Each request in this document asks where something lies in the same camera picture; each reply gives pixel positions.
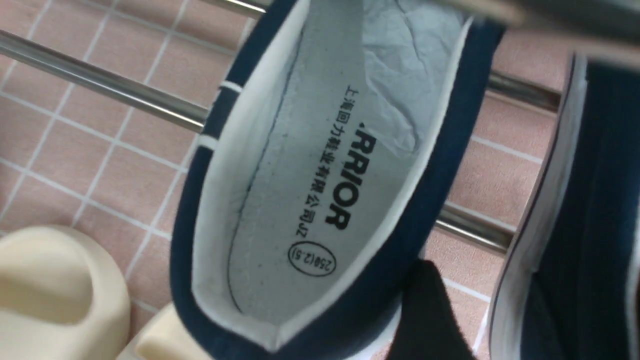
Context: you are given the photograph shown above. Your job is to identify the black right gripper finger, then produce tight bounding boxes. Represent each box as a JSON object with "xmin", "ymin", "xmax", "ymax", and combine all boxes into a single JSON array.
[{"xmin": 386, "ymin": 260, "xmax": 474, "ymax": 360}]

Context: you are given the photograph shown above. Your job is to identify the navy slip-on shoe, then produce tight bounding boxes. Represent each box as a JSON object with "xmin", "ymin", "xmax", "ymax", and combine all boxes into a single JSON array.
[
  {"xmin": 170, "ymin": 0, "xmax": 505, "ymax": 360},
  {"xmin": 488, "ymin": 54, "xmax": 640, "ymax": 360}
]

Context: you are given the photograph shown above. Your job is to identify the silver metal shoe rack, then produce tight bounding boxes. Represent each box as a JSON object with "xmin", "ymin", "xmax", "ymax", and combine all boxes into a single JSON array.
[{"xmin": 1, "ymin": 30, "xmax": 562, "ymax": 256}]

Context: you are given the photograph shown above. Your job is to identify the right cream slide slipper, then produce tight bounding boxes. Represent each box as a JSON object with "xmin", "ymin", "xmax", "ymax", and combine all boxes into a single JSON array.
[{"xmin": 116, "ymin": 302, "xmax": 213, "ymax": 360}]

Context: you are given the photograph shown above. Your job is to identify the cream slide slipper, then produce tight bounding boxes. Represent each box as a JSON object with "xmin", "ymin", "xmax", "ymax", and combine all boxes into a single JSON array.
[
  {"xmin": 0, "ymin": 225, "xmax": 131, "ymax": 360},
  {"xmin": 116, "ymin": 302, "xmax": 213, "ymax": 360}
]

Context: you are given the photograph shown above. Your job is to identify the left cream slide slipper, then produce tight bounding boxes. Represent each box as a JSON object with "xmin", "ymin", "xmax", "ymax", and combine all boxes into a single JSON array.
[{"xmin": 0, "ymin": 225, "xmax": 131, "ymax": 360}]

